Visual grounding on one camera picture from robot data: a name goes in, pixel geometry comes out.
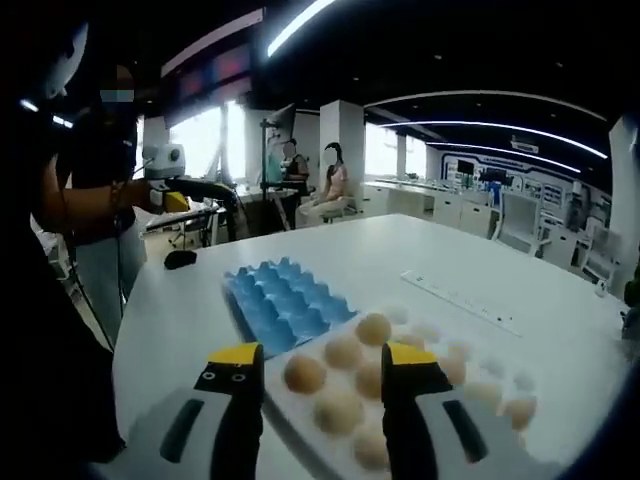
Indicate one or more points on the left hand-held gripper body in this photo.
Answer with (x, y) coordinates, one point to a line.
(167, 157)

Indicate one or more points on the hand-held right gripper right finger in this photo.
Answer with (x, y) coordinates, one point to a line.
(405, 400)

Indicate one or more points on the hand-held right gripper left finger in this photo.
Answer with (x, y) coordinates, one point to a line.
(240, 400)

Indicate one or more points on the white egg tray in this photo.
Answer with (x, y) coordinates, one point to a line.
(295, 425)

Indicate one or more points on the group of eggs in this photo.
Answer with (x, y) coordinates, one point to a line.
(305, 374)

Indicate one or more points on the blue egg tray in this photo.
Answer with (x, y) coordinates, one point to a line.
(280, 300)

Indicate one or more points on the background desk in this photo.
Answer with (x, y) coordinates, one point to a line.
(185, 217)

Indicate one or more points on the black mouse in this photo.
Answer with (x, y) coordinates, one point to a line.
(180, 260)

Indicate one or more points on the black wristband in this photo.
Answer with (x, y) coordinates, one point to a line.
(118, 195)

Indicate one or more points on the black light stand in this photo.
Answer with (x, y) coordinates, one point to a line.
(265, 165)

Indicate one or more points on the dark hanging display screen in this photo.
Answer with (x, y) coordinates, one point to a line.
(220, 70)

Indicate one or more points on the white worn device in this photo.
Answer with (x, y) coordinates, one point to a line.
(67, 62)

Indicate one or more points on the white table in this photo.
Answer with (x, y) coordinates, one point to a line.
(400, 240)

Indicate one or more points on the ceiling light strip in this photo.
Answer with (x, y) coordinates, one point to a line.
(500, 128)
(295, 30)

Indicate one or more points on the person's dark clothing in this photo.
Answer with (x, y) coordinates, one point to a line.
(45, 325)

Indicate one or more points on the white counter cabinets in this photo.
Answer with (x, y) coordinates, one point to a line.
(430, 202)

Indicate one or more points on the white chair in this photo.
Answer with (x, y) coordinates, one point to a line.
(600, 255)
(520, 220)

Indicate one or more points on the small white object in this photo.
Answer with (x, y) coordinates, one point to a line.
(602, 289)

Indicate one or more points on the dark green object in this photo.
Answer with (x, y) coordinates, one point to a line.
(631, 300)

